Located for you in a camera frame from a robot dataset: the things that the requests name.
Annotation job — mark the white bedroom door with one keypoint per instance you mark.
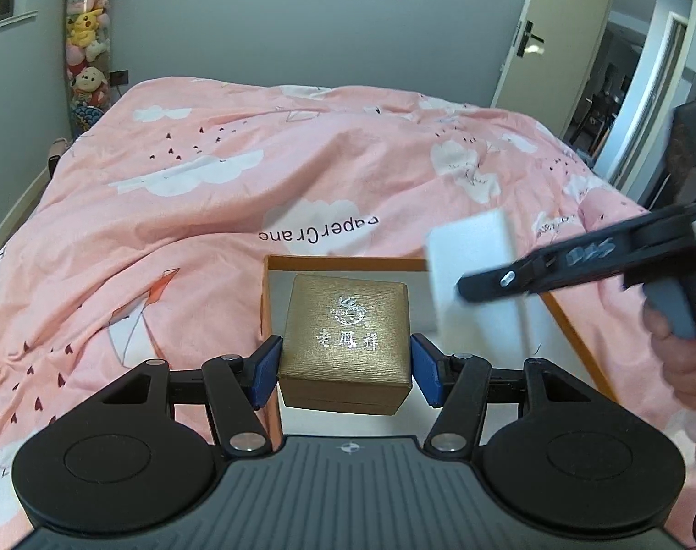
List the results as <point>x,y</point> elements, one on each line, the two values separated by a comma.
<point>552,48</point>

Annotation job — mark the gold jewelry box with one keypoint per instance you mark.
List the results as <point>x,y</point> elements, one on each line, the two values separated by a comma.
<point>346,346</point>

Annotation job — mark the plush toy hanging column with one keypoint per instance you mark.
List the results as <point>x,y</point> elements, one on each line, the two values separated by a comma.
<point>87,55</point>

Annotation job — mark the person's right hand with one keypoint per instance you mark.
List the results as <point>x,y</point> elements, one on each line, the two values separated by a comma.
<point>677,356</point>

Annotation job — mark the pink cloud-print duvet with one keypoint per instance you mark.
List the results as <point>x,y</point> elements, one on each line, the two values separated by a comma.
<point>150,240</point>

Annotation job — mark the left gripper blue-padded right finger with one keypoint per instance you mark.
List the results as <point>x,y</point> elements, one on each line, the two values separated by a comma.
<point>458,387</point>

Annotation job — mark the wall power socket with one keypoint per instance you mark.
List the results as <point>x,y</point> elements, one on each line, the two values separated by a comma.
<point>119,78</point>

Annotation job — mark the orange cardboard box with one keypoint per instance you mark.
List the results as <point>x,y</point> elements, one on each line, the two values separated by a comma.
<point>549,330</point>

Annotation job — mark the white rectangular case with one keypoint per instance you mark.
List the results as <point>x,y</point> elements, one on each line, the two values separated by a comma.
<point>471,267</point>

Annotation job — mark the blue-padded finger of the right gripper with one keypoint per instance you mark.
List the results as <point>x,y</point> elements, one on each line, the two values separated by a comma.
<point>594,256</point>

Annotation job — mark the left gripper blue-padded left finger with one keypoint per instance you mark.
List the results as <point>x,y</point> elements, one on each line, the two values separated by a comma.
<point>236,388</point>

